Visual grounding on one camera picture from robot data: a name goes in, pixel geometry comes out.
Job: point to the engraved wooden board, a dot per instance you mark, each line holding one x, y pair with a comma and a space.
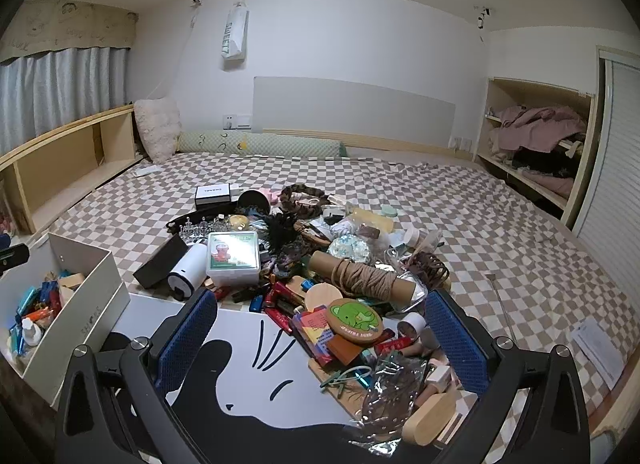
430, 419

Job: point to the clear crystal ornaments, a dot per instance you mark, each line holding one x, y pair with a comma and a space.
200, 230

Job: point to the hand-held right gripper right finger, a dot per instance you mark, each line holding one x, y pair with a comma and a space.
457, 339

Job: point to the white storage box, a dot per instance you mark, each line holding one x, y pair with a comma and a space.
85, 304

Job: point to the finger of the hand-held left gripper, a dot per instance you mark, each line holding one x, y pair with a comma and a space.
12, 256

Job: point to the pale grey curtain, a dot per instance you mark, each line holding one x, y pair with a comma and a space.
50, 93

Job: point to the fluffy cream pillow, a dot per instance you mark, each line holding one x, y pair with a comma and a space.
157, 128

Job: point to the colourful red packet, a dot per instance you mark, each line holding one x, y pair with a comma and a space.
312, 336

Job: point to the white hanging bag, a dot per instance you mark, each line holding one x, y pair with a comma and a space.
234, 33

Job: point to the brown cardboard tube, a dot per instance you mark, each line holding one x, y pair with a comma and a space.
360, 276

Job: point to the plain round wooden coaster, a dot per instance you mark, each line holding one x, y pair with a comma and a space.
322, 299

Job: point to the pink garment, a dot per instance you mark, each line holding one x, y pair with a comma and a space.
535, 126

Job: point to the beige printed curtain valance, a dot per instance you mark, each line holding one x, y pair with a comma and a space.
65, 28

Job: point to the white tape roll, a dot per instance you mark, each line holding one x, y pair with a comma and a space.
411, 325

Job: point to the green frog round coaster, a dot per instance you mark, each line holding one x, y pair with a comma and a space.
355, 321

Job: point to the wooden wardrobe shelf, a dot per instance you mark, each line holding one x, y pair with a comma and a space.
582, 183

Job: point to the brown wallet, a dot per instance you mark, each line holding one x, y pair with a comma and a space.
345, 349

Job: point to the brown white checkered blanket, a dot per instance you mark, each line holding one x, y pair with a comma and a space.
450, 204

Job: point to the wooden bedside shelf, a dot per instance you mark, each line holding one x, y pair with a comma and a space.
50, 178

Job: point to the white slatted wardrobe door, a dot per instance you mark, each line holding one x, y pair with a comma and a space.
615, 168

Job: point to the black fabric pouch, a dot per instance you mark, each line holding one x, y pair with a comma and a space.
205, 218

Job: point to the thin metal rod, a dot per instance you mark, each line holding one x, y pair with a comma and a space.
502, 309

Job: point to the black and white gift box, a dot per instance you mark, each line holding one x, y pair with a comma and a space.
212, 191

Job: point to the brown braided hairpiece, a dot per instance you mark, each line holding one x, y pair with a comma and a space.
300, 199

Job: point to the small white bottle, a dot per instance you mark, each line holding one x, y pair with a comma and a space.
30, 331

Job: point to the mint green round tin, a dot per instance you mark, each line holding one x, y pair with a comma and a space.
390, 211

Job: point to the dark garment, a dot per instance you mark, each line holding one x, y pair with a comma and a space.
540, 158

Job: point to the white paper sheet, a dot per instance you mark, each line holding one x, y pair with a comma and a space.
597, 349

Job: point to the small white paper card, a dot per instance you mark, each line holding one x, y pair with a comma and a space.
148, 171

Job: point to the blue lighter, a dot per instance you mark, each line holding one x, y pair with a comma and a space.
256, 304

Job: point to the teal floral scrunchie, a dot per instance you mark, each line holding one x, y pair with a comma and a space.
350, 248

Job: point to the small white jar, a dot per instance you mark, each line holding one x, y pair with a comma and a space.
414, 236

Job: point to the crumpled clear plastic wrap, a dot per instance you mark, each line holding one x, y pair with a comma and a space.
395, 394

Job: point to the long green bolster pillow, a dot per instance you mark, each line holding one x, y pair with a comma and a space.
280, 146

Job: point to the black flat box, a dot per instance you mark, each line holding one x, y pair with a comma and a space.
160, 261

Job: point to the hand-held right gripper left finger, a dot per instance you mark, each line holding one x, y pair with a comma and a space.
185, 339

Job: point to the clear plastic box green label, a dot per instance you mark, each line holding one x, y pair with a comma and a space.
232, 259

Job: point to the black round case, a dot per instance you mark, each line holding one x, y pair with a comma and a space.
252, 199

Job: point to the white cylindrical humidifier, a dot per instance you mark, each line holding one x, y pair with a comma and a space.
190, 264

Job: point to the light wooden block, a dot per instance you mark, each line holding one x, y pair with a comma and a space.
70, 281

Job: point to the pink hair clip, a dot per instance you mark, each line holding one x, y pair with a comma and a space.
272, 195

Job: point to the black fluffy scrunchie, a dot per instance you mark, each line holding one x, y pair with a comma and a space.
277, 231

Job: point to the white wall socket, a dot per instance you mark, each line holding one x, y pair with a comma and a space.
460, 143
237, 121

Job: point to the cream packet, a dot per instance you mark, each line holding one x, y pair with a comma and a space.
370, 219

